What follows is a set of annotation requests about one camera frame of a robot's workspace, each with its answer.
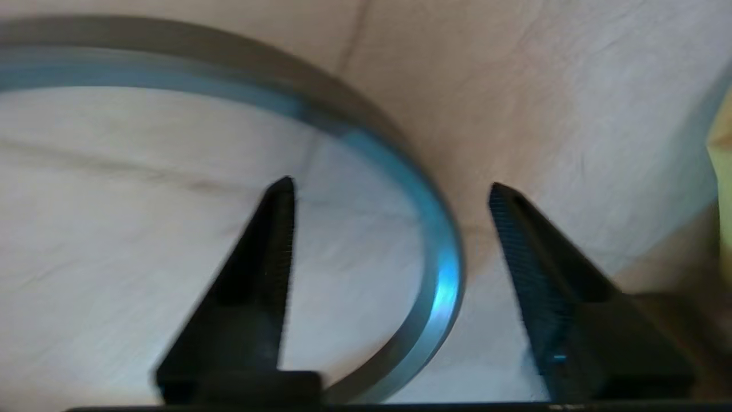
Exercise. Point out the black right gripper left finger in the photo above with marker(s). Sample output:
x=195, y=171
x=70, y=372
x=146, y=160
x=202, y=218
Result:
x=246, y=320

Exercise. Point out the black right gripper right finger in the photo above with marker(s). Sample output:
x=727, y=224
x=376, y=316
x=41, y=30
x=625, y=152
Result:
x=572, y=320

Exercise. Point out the yellow fabric bag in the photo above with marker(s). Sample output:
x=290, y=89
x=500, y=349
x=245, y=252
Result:
x=721, y=189

